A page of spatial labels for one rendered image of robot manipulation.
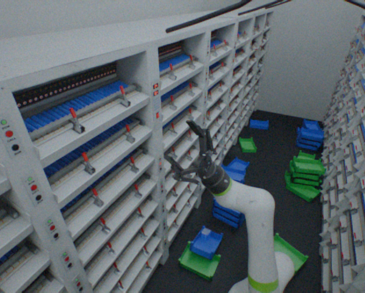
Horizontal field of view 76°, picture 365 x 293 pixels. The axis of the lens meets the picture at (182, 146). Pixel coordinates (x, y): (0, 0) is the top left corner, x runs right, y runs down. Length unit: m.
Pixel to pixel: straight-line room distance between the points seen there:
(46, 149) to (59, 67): 0.26
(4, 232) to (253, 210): 0.78
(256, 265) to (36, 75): 0.95
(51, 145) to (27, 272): 0.45
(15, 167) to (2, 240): 0.23
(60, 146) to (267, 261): 0.83
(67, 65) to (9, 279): 0.72
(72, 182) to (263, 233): 0.72
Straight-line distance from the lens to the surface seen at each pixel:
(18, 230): 0.92
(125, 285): 1.77
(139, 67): 1.19
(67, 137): 0.91
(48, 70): 0.80
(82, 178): 1.01
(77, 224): 1.11
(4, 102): 0.75
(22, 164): 0.82
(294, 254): 2.47
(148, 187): 1.47
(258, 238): 0.93
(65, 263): 1.13
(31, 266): 1.06
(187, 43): 1.83
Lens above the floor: 1.92
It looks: 33 degrees down
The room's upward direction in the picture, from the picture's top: straight up
